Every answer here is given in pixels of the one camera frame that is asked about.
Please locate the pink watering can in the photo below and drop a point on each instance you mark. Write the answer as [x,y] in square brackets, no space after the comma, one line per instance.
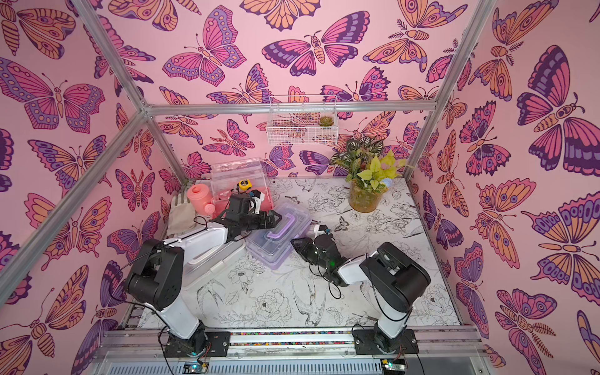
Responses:
[201,199]

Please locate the yellow tape measure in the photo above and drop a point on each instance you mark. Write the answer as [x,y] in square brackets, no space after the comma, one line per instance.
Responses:
[244,186]

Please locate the white wire basket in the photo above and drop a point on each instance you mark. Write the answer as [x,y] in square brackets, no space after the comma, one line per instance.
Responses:
[294,119]

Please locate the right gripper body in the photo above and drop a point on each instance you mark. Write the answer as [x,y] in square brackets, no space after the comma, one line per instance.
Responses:
[311,245]

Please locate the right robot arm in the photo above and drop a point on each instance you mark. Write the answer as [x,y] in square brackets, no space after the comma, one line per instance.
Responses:
[396,279]

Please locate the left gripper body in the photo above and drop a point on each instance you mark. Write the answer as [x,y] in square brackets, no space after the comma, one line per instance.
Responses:
[255,223]

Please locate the small succulent plant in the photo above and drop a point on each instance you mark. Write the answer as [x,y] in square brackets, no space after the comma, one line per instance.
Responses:
[326,121]

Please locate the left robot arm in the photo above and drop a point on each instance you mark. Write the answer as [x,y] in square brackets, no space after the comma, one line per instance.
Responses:
[157,274]

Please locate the white clear toolbox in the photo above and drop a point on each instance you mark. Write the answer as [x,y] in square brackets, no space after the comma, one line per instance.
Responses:
[207,266]

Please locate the metal base rail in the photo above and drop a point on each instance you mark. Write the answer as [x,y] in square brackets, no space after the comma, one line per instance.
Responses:
[323,350]

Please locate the potted leafy plant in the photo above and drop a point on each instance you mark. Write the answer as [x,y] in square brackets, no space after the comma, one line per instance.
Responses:
[370,172]

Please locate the pink toolbox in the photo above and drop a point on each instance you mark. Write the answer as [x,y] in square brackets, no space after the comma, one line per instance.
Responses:
[225,176]

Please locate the purple toolbox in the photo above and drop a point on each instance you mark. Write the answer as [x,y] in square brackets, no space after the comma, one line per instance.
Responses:
[272,247]

